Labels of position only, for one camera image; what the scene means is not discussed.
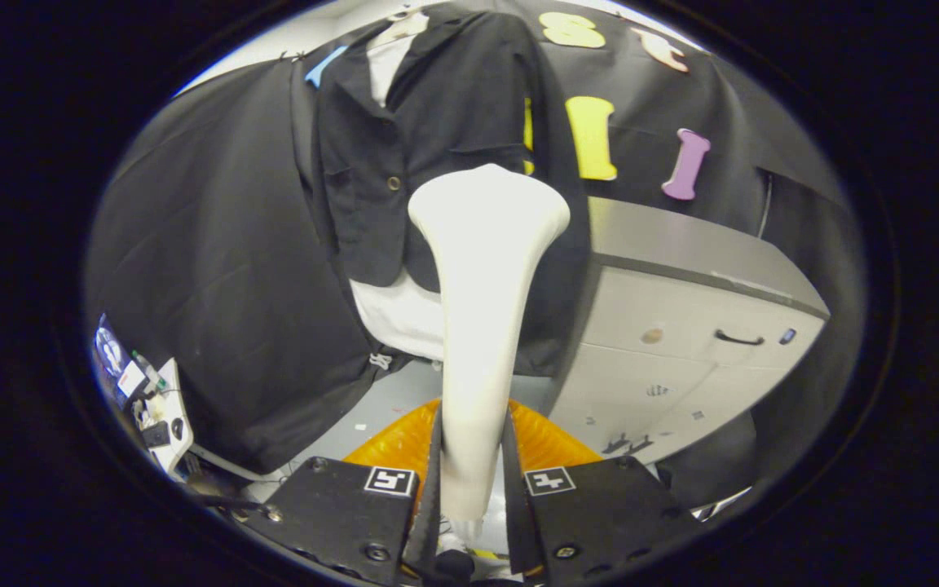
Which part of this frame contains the cream clothes hanger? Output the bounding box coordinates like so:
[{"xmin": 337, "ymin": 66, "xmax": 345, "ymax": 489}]
[{"xmin": 386, "ymin": 5, "xmax": 431, "ymax": 43}]

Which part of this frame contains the clear plastic bottle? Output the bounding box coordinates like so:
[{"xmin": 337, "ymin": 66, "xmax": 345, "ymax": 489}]
[{"xmin": 130, "ymin": 349, "xmax": 169, "ymax": 392}]

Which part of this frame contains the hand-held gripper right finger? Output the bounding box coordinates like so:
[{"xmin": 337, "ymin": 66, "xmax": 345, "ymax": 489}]
[{"xmin": 505, "ymin": 399, "xmax": 703, "ymax": 582}]

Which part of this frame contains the black blazer jacket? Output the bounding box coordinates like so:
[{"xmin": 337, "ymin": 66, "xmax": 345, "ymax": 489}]
[{"xmin": 306, "ymin": 4, "xmax": 593, "ymax": 378}]

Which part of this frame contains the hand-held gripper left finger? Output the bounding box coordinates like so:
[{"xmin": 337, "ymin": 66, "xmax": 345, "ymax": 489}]
[{"xmin": 243, "ymin": 398, "xmax": 445, "ymax": 587}]

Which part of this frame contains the white device with black knob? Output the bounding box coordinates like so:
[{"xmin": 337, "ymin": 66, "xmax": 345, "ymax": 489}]
[{"xmin": 134, "ymin": 357, "xmax": 195, "ymax": 475}]

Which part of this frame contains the black backdrop cloth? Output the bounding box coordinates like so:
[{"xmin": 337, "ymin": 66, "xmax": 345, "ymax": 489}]
[{"xmin": 85, "ymin": 0, "xmax": 866, "ymax": 508}]

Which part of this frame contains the grey cabinet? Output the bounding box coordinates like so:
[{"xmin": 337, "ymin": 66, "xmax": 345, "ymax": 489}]
[{"xmin": 547, "ymin": 196, "xmax": 831, "ymax": 466}]

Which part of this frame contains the white garment steamer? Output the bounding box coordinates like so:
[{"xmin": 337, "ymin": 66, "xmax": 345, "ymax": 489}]
[{"xmin": 407, "ymin": 163, "xmax": 573, "ymax": 541}]

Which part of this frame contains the white shirt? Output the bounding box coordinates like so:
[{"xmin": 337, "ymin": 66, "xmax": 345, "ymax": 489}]
[{"xmin": 350, "ymin": 31, "xmax": 448, "ymax": 364}]

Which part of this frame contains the blue white packet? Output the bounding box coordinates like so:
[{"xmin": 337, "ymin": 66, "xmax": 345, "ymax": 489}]
[{"xmin": 93, "ymin": 315, "xmax": 148, "ymax": 402}]

